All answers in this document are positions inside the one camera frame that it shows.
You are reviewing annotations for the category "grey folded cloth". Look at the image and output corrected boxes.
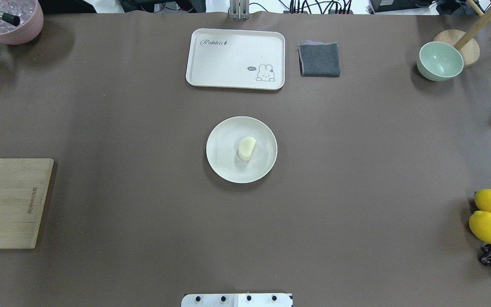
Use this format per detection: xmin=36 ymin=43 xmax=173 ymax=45
xmin=298 ymin=41 xmax=341 ymax=78

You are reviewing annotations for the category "wooden cutting board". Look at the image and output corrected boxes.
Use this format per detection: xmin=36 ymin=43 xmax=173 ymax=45
xmin=0 ymin=159 xmax=54 ymax=249

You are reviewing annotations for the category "yellow lemon upper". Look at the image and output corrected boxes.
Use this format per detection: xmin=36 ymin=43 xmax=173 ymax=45
xmin=469 ymin=210 xmax=491 ymax=243

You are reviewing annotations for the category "purple cloth under grey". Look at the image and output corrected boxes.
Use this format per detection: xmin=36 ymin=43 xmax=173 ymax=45
xmin=301 ymin=40 xmax=325 ymax=45

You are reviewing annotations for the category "pink bowl of ice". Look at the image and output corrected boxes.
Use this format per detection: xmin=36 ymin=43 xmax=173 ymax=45
xmin=0 ymin=0 xmax=43 ymax=45

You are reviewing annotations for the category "round cream plate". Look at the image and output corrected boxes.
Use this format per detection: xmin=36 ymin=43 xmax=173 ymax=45
xmin=206 ymin=116 xmax=278 ymax=183

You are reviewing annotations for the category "cream rabbit tray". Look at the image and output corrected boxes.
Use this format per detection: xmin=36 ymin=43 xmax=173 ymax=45
xmin=185 ymin=29 xmax=285 ymax=90

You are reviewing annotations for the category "white steamed bun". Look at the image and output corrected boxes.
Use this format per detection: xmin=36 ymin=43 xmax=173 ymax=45
xmin=237 ymin=136 xmax=257 ymax=161

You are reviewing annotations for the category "light green bowl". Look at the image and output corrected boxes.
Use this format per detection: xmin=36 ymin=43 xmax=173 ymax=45
xmin=416 ymin=41 xmax=465 ymax=82

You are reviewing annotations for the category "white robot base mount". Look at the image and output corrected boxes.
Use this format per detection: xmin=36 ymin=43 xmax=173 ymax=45
xmin=181 ymin=292 xmax=294 ymax=307

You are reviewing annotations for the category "wooden stand with base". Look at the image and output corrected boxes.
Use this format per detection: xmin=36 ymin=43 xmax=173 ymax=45
xmin=434 ymin=0 xmax=491 ymax=68

